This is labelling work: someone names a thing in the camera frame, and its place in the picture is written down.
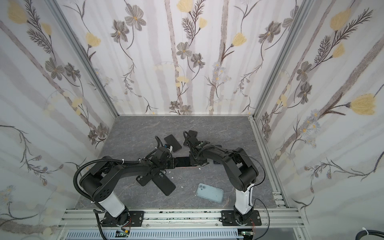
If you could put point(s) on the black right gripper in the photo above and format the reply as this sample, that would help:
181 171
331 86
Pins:
193 144

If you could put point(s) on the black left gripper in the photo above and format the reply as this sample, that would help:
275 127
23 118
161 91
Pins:
172 160

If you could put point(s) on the black phone blue edge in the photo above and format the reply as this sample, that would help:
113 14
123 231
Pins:
182 162

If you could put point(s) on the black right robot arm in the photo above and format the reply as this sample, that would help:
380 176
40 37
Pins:
240 169

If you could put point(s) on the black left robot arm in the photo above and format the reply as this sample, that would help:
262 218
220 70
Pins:
97 179

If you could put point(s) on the black phone purple edge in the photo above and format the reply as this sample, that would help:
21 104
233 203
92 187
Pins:
173 142

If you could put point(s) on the black phone case lower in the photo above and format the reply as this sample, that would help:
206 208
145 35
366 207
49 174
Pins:
164 183

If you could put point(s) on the black phone case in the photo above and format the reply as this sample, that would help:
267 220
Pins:
164 183
144 179

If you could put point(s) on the black phone upper middle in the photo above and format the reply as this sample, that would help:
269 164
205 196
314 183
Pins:
192 133

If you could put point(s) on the black phone case left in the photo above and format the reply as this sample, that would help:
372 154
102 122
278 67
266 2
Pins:
144 179

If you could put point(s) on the light blue phone case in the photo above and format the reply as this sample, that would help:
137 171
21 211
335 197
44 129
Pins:
210 193

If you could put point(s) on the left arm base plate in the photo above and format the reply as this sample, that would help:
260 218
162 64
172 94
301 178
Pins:
132 218

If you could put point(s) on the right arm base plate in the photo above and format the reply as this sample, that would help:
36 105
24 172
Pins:
235 218

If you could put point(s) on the white slotted cable duct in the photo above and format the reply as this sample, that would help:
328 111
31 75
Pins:
174 234

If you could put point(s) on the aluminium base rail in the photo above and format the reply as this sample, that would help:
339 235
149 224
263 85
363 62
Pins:
276 218

